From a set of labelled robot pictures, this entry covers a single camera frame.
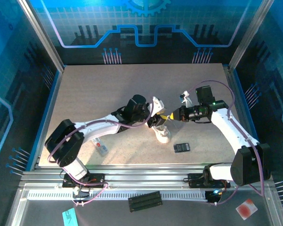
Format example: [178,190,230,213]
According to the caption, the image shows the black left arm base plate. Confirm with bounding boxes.
[62,172,107,189]

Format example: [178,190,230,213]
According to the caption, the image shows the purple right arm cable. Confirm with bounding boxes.
[185,80,266,206]

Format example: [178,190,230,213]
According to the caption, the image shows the white sneaker shoe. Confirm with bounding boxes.
[152,122,172,145]

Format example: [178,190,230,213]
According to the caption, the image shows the black rectangular device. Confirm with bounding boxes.
[173,142,191,154]

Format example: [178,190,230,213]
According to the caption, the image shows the black grooved block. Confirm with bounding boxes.
[127,191,164,213]

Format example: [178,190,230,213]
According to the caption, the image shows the aluminium frame rails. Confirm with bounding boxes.
[18,163,276,190]

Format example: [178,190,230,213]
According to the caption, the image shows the white slotted cable duct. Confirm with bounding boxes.
[27,190,208,201]

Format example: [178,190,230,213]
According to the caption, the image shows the black controller board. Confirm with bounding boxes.
[205,189,225,203]

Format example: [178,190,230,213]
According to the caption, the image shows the white card red circle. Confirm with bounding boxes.
[235,198,258,221]

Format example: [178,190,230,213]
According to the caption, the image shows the aluminium frame post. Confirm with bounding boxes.
[228,0,275,70]
[17,0,65,73]

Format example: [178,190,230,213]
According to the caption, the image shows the white connector block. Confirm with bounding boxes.
[72,187,90,198]

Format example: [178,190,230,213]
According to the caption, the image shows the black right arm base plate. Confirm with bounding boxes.
[187,173,232,189]

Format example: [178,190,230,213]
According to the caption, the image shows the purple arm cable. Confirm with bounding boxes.
[185,80,266,206]
[47,103,155,207]

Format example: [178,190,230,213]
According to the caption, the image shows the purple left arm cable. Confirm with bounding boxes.
[47,103,155,207]

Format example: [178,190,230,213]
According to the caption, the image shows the teal card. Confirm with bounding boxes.
[61,207,78,226]

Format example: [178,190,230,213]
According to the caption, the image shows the clear plastic package red label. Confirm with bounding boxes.
[91,137,109,156]

